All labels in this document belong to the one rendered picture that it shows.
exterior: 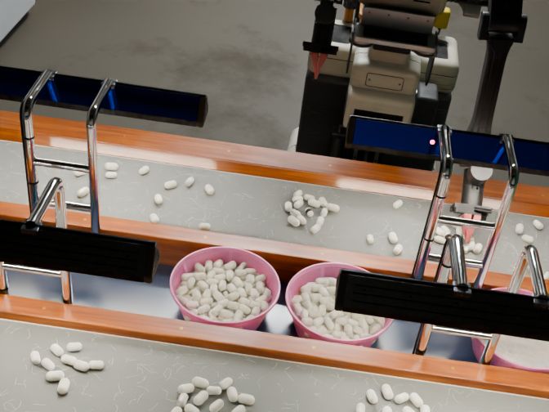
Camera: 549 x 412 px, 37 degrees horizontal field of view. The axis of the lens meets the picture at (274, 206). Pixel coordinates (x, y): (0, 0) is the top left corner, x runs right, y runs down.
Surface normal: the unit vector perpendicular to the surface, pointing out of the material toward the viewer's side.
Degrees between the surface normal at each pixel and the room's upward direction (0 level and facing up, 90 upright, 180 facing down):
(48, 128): 0
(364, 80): 98
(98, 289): 0
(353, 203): 0
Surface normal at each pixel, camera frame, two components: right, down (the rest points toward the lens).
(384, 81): -0.15, 0.70
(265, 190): 0.10, -0.78
